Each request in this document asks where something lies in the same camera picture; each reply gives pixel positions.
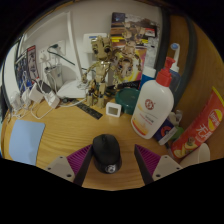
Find white power strip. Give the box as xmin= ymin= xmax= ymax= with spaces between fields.
xmin=44 ymin=89 xmax=62 ymax=108

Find black cable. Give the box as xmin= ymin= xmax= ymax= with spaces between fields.
xmin=46 ymin=44 xmax=76 ymax=67

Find blue red small box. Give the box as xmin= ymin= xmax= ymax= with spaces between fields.
xmin=156 ymin=118 xmax=179 ymax=146

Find white desk lamp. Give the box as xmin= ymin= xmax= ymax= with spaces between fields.
xmin=57 ymin=11 xmax=91 ymax=100

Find large white charger block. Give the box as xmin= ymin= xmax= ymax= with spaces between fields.
xmin=29 ymin=82 xmax=44 ymax=103

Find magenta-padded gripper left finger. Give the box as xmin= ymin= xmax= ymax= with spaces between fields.
xmin=44 ymin=143 xmax=94 ymax=187

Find white pump bottle red cap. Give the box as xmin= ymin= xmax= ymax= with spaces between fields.
xmin=130 ymin=56 xmax=177 ymax=140

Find dark grey metal frame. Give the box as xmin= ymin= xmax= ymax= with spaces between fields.
xmin=156 ymin=6 xmax=199 ymax=111

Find red chips can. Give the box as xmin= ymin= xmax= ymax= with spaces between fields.
xmin=170 ymin=86 xmax=224 ymax=160

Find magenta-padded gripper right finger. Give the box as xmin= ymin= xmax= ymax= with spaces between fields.
xmin=134 ymin=144 xmax=183 ymax=185

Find white wall outlet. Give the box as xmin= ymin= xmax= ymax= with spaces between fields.
xmin=49 ymin=39 xmax=68 ymax=58
xmin=38 ymin=48 xmax=52 ymax=65

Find black power adapter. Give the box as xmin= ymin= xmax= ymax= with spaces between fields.
xmin=39 ymin=79 xmax=54 ymax=95

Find steel cup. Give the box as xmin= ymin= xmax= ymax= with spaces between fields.
xmin=46 ymin=64 xmax=64 ymax=91

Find black computer mouse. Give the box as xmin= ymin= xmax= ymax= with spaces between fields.
xmin=91 ymin=133 xmax=123 ymax=174

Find light blue mouse pad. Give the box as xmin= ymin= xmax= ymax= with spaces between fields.
xmin=8 ymin=119 xmax=46 ymax=167

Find colourful poster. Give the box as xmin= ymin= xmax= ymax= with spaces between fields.
xmin=109 ymin=12 xmax=161 ymax=84

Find blue bottle white cap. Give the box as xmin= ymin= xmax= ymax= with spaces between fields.
xmin=139 ymin=65 xmax=157 ymax=91

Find white card blue stripe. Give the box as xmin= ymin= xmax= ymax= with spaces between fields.
xmin=83 ymin=32 xmax=109 ymax=54

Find green round lid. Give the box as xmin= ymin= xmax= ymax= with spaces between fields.
xmin=114 ymin=87 xmax=141 ymax=116

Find robot model kit box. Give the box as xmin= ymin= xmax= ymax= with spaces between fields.
xmin=13 ymin=44 xmax=41 ymax=96

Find large brown tree figure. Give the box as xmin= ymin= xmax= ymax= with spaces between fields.
xmin=81 ymin=34 xmax=118 ymax=109

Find blue spray bottle white nozzle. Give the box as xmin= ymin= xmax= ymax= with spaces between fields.
xmin=168 ymin=42 xmax=183 ymax=101

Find black ruler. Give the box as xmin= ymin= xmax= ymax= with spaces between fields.
xmin=75 ymin=101 xmax=104 ymax=120

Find white cable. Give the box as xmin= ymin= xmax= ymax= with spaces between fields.
xmin=30 ymin=99 xmax=59 ymax=120

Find small white square clock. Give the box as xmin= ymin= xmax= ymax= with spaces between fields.
xmin=105 ymin=101 xmax=123 ymax=118

